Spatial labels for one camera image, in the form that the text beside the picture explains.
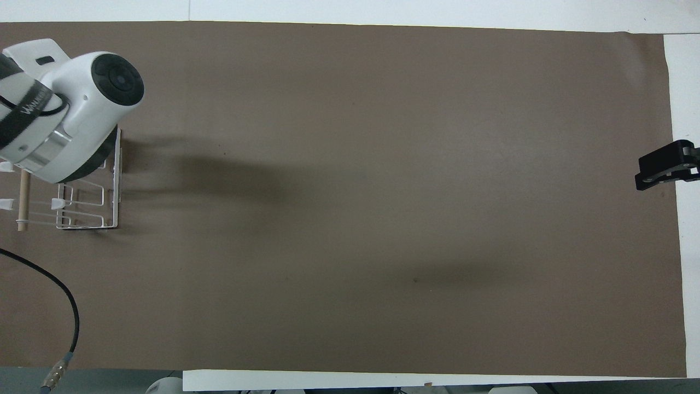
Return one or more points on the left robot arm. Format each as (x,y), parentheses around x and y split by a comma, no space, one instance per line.
(82,104)

